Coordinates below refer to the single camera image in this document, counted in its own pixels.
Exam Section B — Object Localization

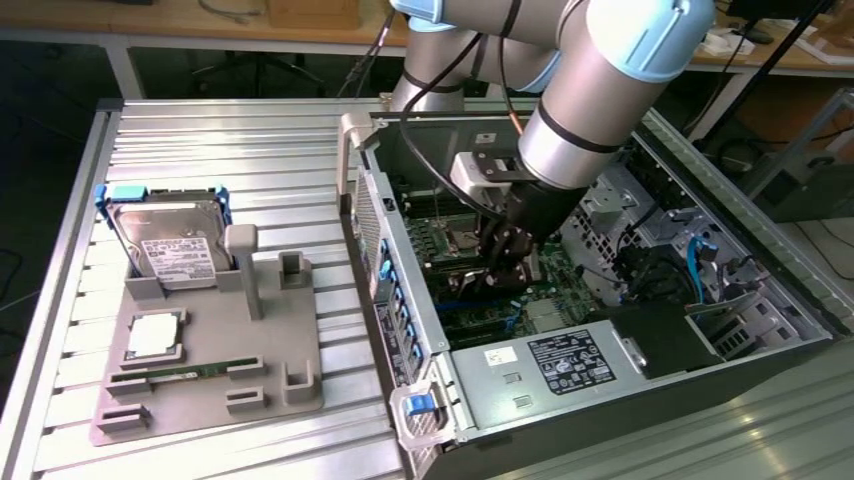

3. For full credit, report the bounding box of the wooden desk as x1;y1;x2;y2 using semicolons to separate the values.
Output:
686;29;854;141
0;0;415;101

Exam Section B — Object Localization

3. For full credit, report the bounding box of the grey parts rack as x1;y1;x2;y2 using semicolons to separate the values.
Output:
90;223;329;448

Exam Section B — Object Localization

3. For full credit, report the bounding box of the silver CPU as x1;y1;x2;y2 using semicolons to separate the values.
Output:
126;314;186;359

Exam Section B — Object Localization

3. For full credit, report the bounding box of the hard disk in blue caddy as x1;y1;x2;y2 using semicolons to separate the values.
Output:
92;183;234;292

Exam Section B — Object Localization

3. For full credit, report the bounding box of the blue data wire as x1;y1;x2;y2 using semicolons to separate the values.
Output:
685;232;722;307

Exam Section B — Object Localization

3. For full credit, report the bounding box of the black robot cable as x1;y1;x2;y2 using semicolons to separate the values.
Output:
399;0;526;221

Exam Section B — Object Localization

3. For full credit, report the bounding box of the grey power supply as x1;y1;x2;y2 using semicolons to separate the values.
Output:
450;319;729;434

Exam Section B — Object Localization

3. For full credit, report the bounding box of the black plastic air shroud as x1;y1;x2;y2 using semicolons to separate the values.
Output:
610;304;726;379

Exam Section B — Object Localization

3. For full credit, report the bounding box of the green RAM stick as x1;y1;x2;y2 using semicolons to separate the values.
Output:
119;357;259;384

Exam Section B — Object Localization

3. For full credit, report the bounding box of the metal disk bay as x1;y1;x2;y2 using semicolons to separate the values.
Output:
577;167;676;241

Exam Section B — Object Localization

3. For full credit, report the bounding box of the silver chipset heatsink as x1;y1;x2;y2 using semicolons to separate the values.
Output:
530;299;582;326

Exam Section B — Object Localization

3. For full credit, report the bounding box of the open grey PC case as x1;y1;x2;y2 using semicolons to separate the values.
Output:
337;110;846;480

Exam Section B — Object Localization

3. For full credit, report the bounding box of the green motherboard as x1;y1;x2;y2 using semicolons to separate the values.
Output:
403;199;602;351

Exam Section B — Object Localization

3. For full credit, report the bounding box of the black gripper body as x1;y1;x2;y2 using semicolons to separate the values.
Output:
478;178;593;266

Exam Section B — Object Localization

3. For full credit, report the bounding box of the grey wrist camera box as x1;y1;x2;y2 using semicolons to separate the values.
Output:
450;152;529;206

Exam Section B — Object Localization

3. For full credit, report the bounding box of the black office chair base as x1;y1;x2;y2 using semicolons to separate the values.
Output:
193;49;329;96

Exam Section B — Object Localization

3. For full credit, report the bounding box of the CPU socket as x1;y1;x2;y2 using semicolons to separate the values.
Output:
437;217;486;251

